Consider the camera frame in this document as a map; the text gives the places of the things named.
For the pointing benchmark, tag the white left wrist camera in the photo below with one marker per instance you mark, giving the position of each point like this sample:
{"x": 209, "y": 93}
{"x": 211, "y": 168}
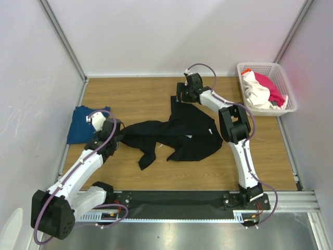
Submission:
{"x": 96, "y": 120}

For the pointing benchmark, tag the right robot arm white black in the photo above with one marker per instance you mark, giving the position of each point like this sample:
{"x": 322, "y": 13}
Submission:
{"x": 234, "y": 128}

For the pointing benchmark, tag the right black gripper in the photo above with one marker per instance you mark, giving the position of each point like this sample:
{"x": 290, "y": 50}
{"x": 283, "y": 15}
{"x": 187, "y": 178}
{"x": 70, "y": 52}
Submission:
{"x": 180, "y": 92}

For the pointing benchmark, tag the white plastic basket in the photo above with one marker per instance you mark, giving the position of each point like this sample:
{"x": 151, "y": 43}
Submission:
{"x": 276, "y": 73}

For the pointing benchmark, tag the aluminium corner post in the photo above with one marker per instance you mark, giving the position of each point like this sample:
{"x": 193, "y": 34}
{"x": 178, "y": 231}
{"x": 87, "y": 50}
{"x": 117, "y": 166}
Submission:
{"x": 307, "y": 5}
{"x": 55, "y": 24}

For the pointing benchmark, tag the orange garment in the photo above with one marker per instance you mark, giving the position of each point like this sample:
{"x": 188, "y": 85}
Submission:
{"x": 246, "y": 71}

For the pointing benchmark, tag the left aluminium corner post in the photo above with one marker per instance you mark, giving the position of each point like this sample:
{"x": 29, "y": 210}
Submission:
{"x": 55, "y": 24}

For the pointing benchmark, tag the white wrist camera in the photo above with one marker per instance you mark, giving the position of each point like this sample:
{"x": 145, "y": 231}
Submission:
{"x": 187, "y": 71}
{"x": 96, "y": 120}

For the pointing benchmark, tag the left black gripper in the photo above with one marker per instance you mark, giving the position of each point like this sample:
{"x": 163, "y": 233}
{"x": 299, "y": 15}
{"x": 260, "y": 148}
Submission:
{"x": 117, "y": 138}

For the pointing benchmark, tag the pink t shirt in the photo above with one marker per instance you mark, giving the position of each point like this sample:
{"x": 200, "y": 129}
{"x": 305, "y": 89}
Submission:
{"x": 275, "y": 95}

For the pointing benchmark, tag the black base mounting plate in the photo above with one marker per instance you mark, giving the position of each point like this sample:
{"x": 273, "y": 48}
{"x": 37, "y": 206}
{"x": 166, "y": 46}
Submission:
{"x": 186, "y": 205}

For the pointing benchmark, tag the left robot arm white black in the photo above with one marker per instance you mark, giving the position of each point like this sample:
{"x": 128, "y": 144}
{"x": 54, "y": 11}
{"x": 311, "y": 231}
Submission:
{"x": 78, "y": 177}

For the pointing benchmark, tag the aluminium frame rail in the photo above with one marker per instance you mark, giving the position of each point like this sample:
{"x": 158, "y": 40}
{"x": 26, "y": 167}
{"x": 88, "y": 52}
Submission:
{"x": 281, "y": 202}

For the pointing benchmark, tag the folded blue t shirt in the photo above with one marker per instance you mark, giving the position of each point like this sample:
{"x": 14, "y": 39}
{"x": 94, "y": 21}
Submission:
{"x": 80, "y": 131}

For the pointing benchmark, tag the right aluminium corner post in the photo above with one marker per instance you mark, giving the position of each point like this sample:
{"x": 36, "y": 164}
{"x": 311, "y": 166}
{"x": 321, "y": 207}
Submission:
{"x": 307, "y": 5}

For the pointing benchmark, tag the cream white t shirt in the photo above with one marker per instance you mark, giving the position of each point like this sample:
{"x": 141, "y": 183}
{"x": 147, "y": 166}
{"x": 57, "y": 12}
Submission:
{"x": 257, "y": 95}

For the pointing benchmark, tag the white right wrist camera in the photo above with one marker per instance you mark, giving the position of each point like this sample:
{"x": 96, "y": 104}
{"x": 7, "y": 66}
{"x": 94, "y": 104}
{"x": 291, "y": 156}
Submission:
{"x": 187, "y": 71}

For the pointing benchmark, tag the black t shirt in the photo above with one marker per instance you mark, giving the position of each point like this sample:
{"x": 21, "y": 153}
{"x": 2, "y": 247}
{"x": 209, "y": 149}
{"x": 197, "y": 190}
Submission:
{"x": 189, "y": 131}

